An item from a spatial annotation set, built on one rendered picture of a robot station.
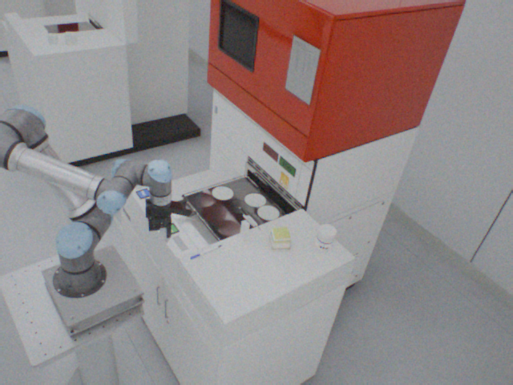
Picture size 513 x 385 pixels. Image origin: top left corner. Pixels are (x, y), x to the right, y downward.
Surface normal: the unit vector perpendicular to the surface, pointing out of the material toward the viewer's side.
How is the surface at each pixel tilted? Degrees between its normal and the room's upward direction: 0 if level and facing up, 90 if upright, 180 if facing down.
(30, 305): 0
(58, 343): 0
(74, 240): 9
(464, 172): 90
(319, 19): 90
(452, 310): 0
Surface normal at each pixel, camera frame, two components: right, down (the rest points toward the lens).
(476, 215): -0.82, 0.28
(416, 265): 0.11, -0.78
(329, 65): 0.56, 0.56
